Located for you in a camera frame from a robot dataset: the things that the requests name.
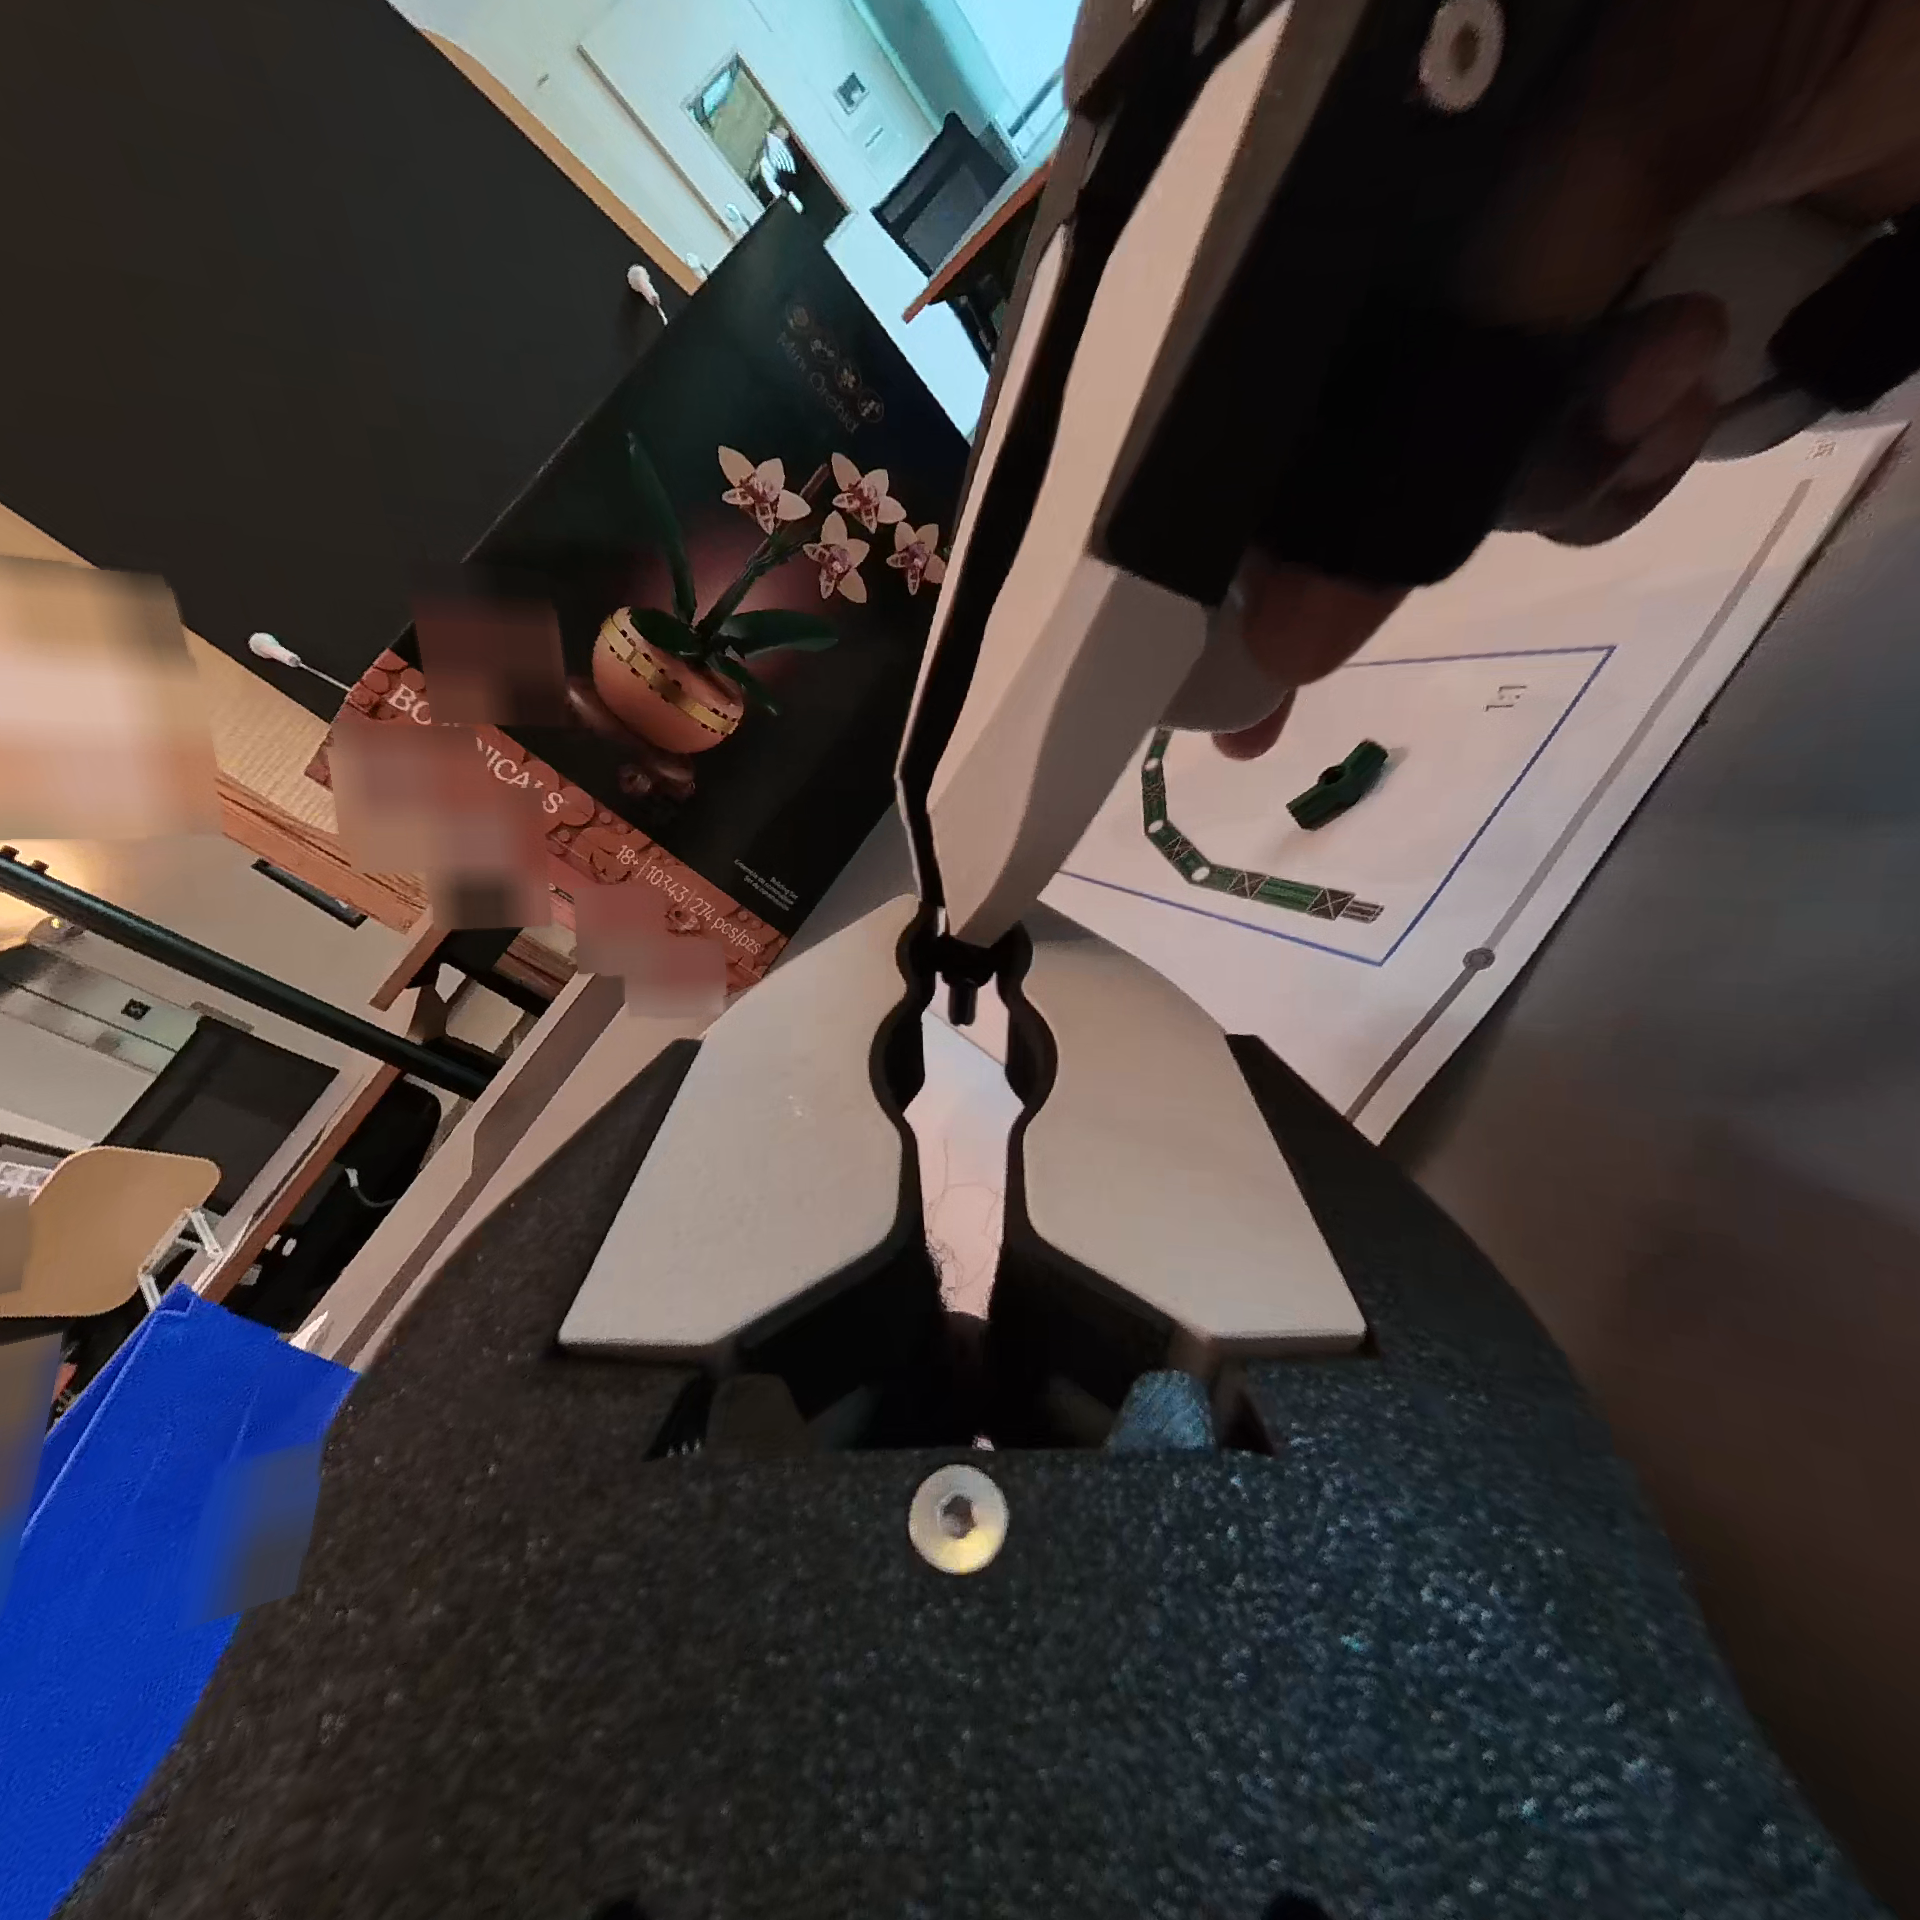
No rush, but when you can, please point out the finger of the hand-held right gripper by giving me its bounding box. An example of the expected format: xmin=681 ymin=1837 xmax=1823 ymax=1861
xmin=893 ymin=141 xmax=1120 ymax=918
xmin=923 ymin=0 xmax=1326 ymax=953

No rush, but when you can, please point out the black display board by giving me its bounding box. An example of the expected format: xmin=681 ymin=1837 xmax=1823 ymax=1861
xmin=0 ymin=0 xmax=707 ymax=700

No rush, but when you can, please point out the brown cardboard sheet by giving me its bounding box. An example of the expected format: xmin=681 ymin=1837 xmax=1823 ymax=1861
xmin=0 ymin=501 xmax=361 ymax=902

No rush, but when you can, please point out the light wooden chair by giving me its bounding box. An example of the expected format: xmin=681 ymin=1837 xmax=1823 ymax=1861
xmin=0 ymin=1145 xmax=227 ymax=1325

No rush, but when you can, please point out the wooden table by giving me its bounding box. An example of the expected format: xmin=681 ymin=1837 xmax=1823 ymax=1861
xmin=899 ymin=150 xmax=1056 ymax=325

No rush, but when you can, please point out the black metal rail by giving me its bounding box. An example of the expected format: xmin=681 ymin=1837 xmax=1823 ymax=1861
xmin=0 ymin=851 xmax=504 ymax=1104

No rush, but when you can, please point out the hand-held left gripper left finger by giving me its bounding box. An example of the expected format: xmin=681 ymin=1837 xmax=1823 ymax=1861
xmin=554 ymin=895 xmax=978 ymax=1450

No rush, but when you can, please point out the small black connector piece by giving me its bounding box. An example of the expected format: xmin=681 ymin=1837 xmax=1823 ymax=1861
xmin=926 ymin=925 xmax=1003 ymax=1030

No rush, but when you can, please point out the grey desk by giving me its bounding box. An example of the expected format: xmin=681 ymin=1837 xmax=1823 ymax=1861
xmin=306 ymin=404 xmax=1920 ymax=1920

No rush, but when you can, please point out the dark flower set box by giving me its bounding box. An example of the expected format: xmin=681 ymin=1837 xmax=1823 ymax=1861
xmin=306 ymin=193 xmax=978 ymax=1030

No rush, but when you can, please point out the white instruction sheet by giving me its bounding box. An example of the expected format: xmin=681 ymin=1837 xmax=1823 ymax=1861
xmin=905 ymin=419 xmax=1910 ymax=1321

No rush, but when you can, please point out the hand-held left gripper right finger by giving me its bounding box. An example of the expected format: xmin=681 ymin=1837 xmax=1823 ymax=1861
xmin=981 ymin=921 xmax=1369 ymax=1450

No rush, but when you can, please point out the person's right hand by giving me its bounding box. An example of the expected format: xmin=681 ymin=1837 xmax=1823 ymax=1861
xmin=1206 ymin=0 xmax=1920 ymax=762

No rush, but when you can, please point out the black monitor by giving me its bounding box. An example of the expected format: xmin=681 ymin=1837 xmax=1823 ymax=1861
xmin=95 ymin=1015 xmax=343 ymax=1219

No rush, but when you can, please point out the small green brick piece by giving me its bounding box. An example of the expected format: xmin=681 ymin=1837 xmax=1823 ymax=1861
xmin=1284 ymin=738 xmax=1392 ymax=829

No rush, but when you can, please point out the blue plastic bin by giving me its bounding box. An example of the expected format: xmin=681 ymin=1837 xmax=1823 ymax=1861
xmin=0 ymin=1282 xmax=361 ymax=1920

